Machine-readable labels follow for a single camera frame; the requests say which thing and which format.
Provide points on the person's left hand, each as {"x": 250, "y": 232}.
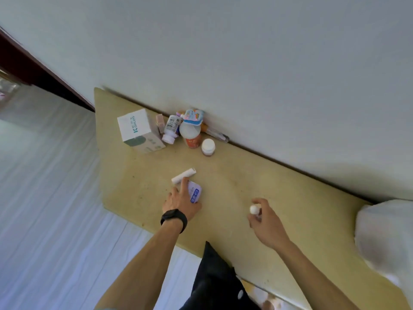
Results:
{"x": 177, "y": 203}

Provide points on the person's right hand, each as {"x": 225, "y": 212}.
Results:
{"x": 269, "y": 227}

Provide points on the lilac wipes pack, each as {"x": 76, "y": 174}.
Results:
{"x": 195, "y": 192}

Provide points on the small vial with white cap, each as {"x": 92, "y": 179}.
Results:
{"x": 255, "y": 209}

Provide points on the white stick tube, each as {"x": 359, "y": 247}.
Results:
{"x": 183, "y": 175}

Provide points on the light wooden cabinet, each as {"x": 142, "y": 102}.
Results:
{"x": 306, "y": 216}

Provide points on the white bottle with pink cap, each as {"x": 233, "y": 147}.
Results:
{"x": 208, "y": 145}

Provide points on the red bottle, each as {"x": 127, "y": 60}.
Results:
{"x": 191, "y": 135}

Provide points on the orange clear applicator tube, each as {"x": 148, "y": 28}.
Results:
{"x": 214, "y": 133}

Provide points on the white box with teal circle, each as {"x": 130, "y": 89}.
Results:
{"x": 135, "y": 125}

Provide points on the blue white blister pack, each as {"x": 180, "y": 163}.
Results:
{"x": 193, "y": 116}

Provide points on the white plastic bag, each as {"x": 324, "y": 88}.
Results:
{"x": 384, "y": 235}

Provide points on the person's right forearm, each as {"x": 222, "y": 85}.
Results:
{"x": 316, "y": 280}

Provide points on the person's left forearm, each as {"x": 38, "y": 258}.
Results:
{"x": 142, "y": 271}

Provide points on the black smartwatch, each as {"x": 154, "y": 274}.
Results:
{"x": 174, "y": 216}

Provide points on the cream spotted right slipper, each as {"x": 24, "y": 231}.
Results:
{"x": 269, "y": 301}

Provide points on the black shorts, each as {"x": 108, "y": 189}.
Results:
{"x": 216, "y": 280}

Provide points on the dark brown door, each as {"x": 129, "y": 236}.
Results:
{"x": 25, "y": 66}

